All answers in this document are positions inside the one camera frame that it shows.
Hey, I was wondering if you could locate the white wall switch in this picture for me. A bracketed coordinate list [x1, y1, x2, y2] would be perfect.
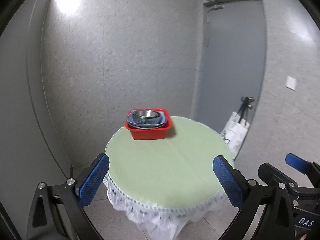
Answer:
[285, 76, 297, 90]

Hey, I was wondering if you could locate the steel bowl right edge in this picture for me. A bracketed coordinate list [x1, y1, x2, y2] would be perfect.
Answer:
[132, 109, 162, 125]

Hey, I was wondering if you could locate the green round table mat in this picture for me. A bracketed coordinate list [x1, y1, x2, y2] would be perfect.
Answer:
[105, 116, 233, 209]

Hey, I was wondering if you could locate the blue plastic plate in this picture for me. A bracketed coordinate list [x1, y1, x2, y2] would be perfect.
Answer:
[126, 109, 167, 129]

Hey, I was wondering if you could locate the red plastic basin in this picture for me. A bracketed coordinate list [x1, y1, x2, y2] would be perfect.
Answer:
[125, 108, 172, 140]

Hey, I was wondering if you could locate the grey door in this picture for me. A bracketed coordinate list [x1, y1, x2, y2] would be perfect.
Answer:
[194, 0, 267, 133]

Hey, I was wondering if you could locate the metal door handle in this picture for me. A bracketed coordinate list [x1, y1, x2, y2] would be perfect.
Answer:
[241, 96, 255, 109]

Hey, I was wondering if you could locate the white tote bag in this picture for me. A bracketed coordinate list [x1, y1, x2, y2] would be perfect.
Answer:
[220, 112, 250, 160]

